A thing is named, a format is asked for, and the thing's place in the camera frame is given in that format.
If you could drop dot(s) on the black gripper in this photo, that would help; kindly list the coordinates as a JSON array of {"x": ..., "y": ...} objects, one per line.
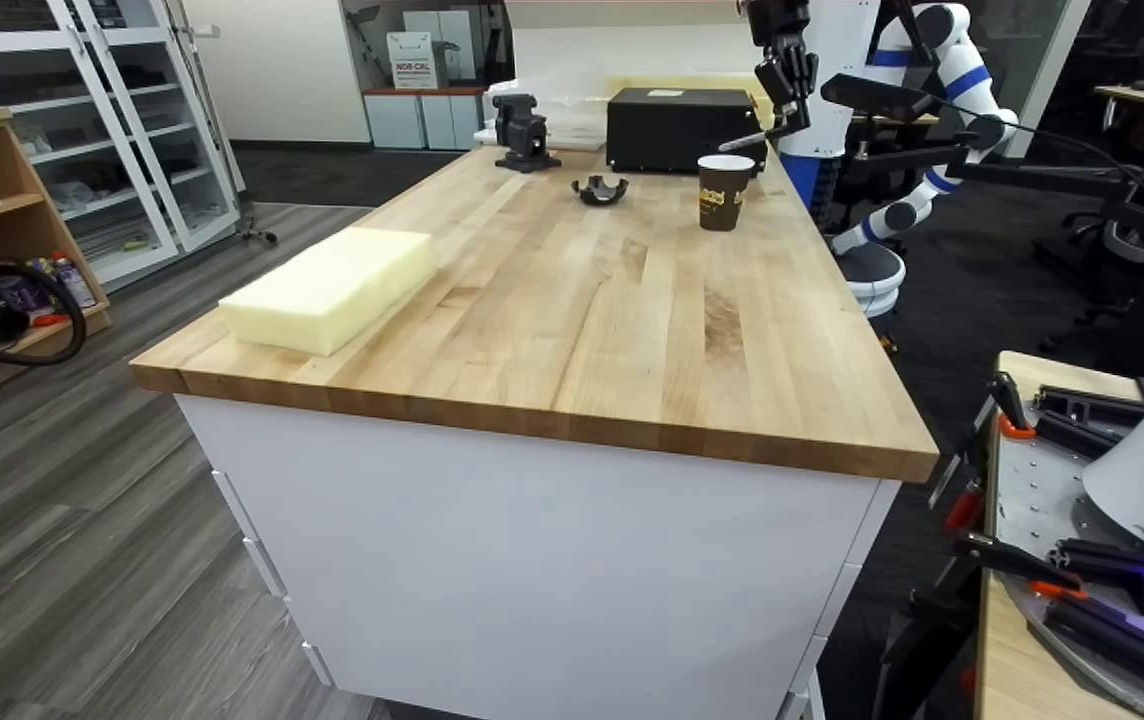
[{"x": 777, "y": 25}]

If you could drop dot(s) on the black box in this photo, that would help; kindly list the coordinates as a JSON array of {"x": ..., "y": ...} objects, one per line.
[{"x": 659, "y": 132}]

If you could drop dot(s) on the white and blue robot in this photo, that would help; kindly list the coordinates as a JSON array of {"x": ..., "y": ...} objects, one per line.
[{"x": 944, "y": 82}]

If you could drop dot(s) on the black curved clip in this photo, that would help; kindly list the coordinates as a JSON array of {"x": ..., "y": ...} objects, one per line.
[{"x": 598, "y": 195}]

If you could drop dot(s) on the black bench vise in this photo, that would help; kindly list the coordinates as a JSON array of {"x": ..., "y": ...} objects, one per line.
[{"x": 523, "y": 132}]

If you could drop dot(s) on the low light blue cabinet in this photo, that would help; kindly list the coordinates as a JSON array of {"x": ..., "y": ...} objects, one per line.
[{"x": 417, "y": 123}]

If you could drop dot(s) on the white poster board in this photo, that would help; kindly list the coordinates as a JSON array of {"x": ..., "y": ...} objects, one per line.
[{"x": 412, "y": 62}]

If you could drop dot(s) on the black flat tool case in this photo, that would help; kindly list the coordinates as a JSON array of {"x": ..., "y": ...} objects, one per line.
[{"x": 1088, "y": 416}]

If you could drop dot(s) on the yellow foam block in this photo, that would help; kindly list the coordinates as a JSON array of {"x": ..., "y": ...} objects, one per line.
[{"x": 332, "y": 286}]

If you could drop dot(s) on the black and red stand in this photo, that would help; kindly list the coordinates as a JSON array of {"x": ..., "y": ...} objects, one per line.
[{"x": 934, "y": 615}]

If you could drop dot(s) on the black orange tipped tool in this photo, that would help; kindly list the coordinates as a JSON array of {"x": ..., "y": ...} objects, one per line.
[{"x": 1066, "y": 565}]

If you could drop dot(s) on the white glass door cabinet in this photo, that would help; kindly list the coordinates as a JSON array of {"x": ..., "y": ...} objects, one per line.
[
  {"x": 177, "y": 123},
  {"x": 53, "y": 132}
]

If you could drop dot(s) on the wooden side table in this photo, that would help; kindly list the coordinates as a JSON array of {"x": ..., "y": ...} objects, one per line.
[{"x": 1013, "y": 664}]

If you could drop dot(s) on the long black bar tool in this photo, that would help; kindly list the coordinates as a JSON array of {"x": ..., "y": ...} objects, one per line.
[{"x": 1126, "y": 646}]

